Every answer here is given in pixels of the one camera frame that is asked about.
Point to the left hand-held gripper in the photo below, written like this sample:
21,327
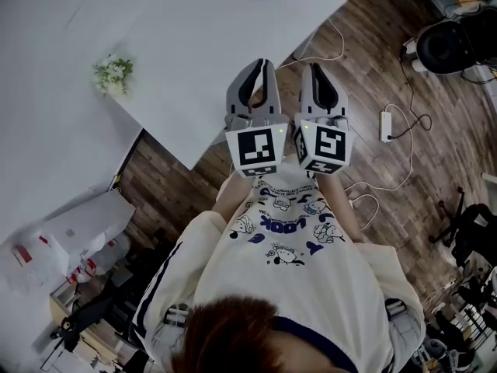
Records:
254,146

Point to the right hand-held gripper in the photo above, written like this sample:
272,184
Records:
330,146

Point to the person's right forearm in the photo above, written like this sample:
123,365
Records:
341,208

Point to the person's left forearm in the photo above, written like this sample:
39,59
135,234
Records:
231,196

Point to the white power strip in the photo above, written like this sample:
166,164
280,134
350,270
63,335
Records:
386,126

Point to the white flower bouquet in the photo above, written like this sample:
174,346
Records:
112,72

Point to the person's cream printed shirt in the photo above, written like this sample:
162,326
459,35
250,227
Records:
287,286

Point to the black office chair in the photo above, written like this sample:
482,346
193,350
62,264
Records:
89,313
473,227

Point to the white cabinet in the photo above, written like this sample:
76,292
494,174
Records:
89,220

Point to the white plastic bag red print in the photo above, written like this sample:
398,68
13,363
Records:
31,259

